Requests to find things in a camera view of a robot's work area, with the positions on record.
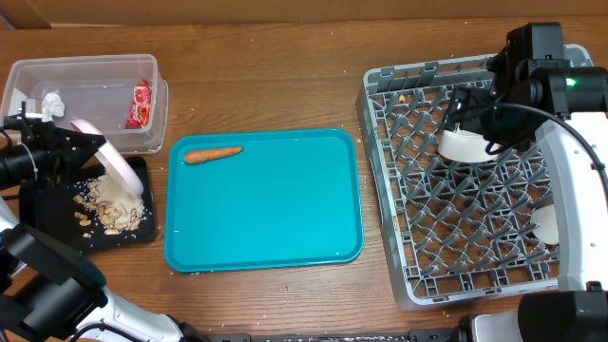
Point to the white bowl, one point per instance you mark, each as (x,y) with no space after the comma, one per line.
(463,146)

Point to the clear plastic bin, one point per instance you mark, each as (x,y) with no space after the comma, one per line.
(98,89)

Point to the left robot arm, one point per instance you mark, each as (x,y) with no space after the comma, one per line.
(48,288)

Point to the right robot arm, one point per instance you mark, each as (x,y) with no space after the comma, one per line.
(539,97)

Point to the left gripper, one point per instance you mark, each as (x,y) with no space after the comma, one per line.
(55,141)

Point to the black plastic tray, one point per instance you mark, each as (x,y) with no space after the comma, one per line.
(57,214)

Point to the pink plate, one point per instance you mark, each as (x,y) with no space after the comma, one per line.
(114,163)

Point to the foil ball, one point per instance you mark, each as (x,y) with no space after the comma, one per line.
(52,106)

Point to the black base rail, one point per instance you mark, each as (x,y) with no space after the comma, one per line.
(415,335)

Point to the red snack wrapper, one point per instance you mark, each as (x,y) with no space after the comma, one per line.
(139,112)

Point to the teal serving tray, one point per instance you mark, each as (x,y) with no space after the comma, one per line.
(290,198)

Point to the white paper cup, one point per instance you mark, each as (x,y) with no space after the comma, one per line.
(547,230)

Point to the rice grains pile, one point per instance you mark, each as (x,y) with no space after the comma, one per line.
(114,193)

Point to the grey dishwasher rack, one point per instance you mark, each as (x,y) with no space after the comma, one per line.
(453,231)

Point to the orange carrot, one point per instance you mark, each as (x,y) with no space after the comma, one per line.
(206,155)

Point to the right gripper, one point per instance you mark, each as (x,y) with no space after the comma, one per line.
(475,108)

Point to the peanut shells pile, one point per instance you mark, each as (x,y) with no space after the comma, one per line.
(102,214)

